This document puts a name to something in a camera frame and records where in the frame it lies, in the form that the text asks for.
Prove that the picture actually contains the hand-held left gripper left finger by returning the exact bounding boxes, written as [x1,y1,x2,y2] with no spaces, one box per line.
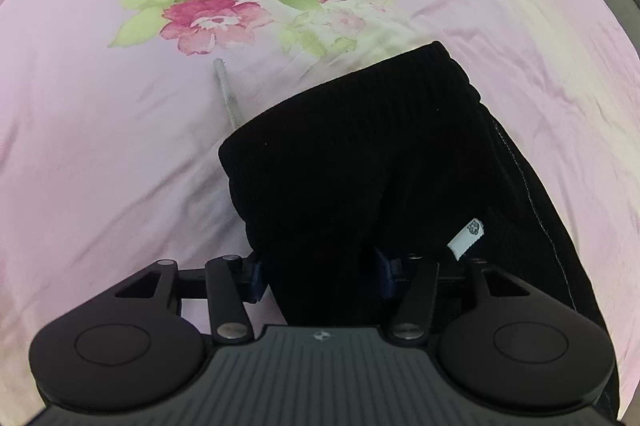
[114,254,267,343]

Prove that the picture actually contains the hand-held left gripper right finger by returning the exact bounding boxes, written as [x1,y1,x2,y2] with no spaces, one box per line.
[372,248,535,343]

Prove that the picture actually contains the black pants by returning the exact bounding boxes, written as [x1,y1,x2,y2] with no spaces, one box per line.
[212,40,622,426]

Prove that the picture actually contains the pink floral bedsheet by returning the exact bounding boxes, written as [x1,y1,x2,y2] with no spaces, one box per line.
[0,0,640,426]

